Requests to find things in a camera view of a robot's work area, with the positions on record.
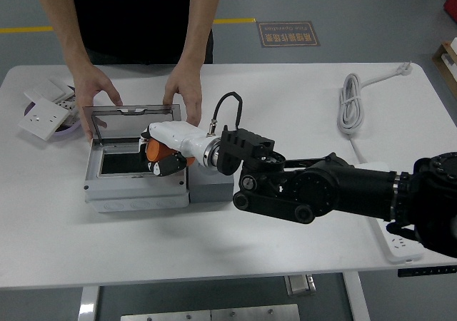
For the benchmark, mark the person's left hand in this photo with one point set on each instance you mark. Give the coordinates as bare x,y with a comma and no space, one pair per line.
187,82

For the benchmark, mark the person's right hand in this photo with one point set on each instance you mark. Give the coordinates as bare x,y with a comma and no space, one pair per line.
89,85

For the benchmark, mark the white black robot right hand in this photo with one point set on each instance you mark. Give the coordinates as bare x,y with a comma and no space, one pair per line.
171,132

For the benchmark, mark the orange cylinder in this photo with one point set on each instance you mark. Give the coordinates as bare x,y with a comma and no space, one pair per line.
157,151

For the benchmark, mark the grey electrical box clear lid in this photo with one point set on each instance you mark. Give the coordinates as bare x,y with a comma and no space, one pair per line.
135,192

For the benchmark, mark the person's right forearm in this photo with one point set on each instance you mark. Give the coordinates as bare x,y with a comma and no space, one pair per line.
62,25

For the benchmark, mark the person's left forearm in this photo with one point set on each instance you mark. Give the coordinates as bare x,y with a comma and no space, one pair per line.
200,21

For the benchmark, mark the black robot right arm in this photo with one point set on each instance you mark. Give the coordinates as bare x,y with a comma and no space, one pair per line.
321,189

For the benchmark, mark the grey cube with round hole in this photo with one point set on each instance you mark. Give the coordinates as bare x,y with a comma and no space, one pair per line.
210,192

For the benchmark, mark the red box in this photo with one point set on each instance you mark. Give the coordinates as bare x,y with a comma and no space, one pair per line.
451,1

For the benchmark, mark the white multi-hole socket panel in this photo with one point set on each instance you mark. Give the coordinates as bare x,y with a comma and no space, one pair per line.
66,105

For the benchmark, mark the purple oval tray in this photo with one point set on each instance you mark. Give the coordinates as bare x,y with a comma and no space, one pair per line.
68,132

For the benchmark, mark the person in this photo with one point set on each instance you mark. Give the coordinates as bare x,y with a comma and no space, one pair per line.
143,21

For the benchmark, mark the brown floor sign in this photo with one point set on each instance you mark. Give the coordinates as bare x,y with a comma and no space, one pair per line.
289,34

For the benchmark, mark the wooden crate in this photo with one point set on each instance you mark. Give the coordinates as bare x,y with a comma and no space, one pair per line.
442,71

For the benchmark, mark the black table control panel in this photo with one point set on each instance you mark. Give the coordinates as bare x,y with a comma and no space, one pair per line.
425,271

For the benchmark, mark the white wall switch panel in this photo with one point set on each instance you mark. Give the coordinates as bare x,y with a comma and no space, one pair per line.
53,89

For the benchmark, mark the white wall socket panel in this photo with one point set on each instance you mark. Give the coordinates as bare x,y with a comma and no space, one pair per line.
43,119

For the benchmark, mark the grey metal base plate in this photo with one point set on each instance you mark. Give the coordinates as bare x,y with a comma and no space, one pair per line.
214,314

